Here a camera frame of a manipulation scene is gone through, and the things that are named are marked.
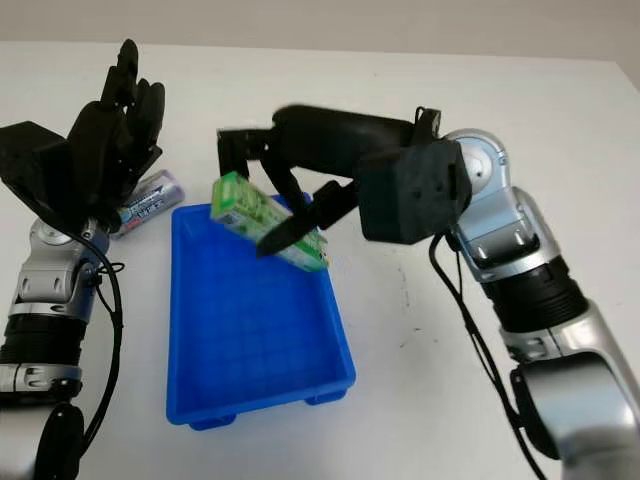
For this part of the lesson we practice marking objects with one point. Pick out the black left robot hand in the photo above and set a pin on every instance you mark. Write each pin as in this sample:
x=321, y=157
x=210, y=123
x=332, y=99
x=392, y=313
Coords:
x=102, y=145

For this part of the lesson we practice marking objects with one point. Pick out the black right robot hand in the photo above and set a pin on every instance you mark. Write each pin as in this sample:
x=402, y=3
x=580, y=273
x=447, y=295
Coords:
x=330, y=140

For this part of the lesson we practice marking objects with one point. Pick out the purple white cylindrical can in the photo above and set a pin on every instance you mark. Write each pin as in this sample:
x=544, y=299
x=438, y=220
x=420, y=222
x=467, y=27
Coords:
x=155, y=197

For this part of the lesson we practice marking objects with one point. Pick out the green toothpaste box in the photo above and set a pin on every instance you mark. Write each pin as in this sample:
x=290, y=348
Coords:
x=240, y=205

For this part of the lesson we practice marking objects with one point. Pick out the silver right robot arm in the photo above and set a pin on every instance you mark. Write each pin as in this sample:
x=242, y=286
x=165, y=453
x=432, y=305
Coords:
x=520, y=235

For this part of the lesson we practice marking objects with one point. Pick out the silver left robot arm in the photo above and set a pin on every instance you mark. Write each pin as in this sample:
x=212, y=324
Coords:
x=45, y=280

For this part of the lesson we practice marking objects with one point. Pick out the blue plastic tray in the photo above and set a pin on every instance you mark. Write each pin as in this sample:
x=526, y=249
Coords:
x=255, y=350

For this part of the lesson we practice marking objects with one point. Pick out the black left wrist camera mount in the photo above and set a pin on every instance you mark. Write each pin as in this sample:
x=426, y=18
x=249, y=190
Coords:
x=35, y=165

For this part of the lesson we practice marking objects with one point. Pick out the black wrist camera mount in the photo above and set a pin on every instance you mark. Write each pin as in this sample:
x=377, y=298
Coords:
x=35, y=165
x=415, y=195

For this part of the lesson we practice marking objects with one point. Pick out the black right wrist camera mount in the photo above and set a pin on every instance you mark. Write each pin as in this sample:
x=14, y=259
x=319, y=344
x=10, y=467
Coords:
x=415, y=195

